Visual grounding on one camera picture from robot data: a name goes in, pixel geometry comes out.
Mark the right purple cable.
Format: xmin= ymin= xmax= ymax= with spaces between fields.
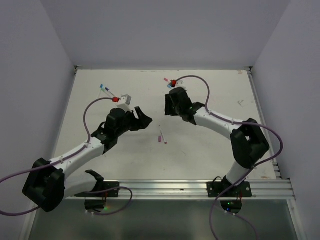
xmin=174 ymin=74 xmax=286 ymax=240

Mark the purple cable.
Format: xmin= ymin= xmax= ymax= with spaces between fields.
xmin=0 ymin=96 xmax=135 ymax=216
xmin=174 ymin=74 xmax=286 ymax=240

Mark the purple capped marker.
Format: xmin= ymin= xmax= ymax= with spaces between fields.
xmin=159 ymin=127 xmax=168 ymax=145

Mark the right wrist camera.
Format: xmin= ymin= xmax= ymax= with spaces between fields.
xmin=168 ymin=80 xmax=187 ymax=90

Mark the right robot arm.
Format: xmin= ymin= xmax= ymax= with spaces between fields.
xmin=164 ymin=87 xmax=270 ymax=197

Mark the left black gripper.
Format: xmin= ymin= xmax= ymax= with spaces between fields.
xmin=115 ymin=106 xmax=152 ymax=137

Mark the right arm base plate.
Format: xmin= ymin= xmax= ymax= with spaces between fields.
xmin=206 ymin=181 xmax=253 ymax=198

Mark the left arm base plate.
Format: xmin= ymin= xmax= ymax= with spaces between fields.
xmin=99 ymin=181 xmax=120 ymax=198

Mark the dark blue capped marker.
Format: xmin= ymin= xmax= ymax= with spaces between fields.
xmin=104 ymin=87 xmax=117 ymax=98

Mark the aluminium rail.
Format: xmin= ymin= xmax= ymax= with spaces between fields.
xmin=64 ymin=178 xmax=297 ymax=201

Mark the thin light blue marker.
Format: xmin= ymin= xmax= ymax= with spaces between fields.
xmin=96 ymin=88 xmax=103 ymax=99

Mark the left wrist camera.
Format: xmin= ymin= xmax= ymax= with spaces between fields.
xmin=116 ymin=94 xmax=132 ymax=112

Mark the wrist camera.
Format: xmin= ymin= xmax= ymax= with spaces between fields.
xmin=168 ymin=80 xmax=187 ymax=90
xmin=116 ymin=94 xmax=132 ymax=112

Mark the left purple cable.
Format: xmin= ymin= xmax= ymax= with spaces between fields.
xmin=0 ymin=96 xmax=135 ymax=216

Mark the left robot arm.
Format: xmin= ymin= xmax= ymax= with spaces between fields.
xmin=22 ymin=107 xmax=153 ymax=213

